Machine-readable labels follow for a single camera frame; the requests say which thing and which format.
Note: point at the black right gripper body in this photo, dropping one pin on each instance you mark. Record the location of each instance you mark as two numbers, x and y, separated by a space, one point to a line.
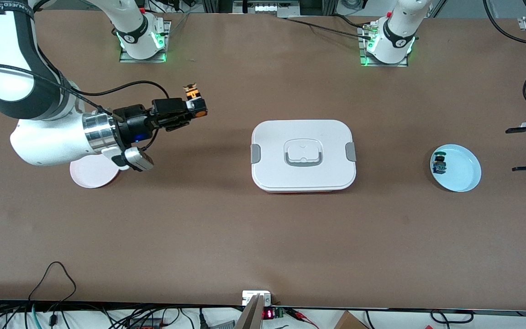
133 124

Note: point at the orange push button switch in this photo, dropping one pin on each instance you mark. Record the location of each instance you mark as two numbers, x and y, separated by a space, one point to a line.
192 92

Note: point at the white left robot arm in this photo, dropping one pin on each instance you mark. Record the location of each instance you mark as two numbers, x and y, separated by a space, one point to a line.
397 27

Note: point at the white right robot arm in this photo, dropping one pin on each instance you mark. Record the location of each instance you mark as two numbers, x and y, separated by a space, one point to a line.
12 68

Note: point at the pink round plate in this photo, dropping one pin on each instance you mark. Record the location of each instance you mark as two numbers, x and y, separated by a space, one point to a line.
92 178

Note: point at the light blue round plate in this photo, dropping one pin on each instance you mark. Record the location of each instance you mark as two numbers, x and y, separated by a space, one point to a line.
466 176

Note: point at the white lidded storage box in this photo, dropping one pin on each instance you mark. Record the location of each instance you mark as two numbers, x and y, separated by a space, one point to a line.
272 137

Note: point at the white power strip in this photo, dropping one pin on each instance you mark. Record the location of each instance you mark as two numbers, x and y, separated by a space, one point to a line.
266 8

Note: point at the aluminium profile bar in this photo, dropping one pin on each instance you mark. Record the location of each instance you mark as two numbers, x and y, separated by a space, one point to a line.
251 315

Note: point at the grey flat device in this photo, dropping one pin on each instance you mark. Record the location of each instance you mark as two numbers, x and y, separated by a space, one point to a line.
224 325

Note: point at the red digit display module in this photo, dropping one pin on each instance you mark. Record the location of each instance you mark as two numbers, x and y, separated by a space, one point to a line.
267 314

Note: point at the red test leads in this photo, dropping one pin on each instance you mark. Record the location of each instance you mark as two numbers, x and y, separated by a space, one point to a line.
299 314

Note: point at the brown cardboard box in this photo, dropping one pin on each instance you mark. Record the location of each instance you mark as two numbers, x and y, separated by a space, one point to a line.
349 322

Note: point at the green push button switch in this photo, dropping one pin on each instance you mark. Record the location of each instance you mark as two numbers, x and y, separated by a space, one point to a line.
439 165

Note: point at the small white mount block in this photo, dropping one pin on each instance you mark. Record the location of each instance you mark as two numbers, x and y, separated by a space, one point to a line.
250 294

